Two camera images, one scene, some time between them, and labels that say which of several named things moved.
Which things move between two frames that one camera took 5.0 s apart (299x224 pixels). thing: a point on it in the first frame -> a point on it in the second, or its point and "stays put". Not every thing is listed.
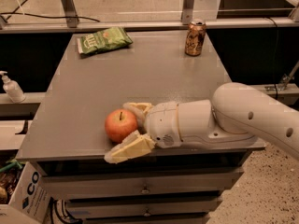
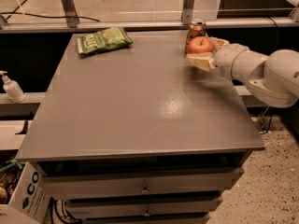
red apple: x=120 y=124 -> x=200 y=45
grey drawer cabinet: x=66 y=143 stays put
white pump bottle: x=12 y=89 stays put
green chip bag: x=106 y=38 stays put
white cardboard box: x=29 y=201 stays put
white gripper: x=162 y=123 -> x=224 y=61
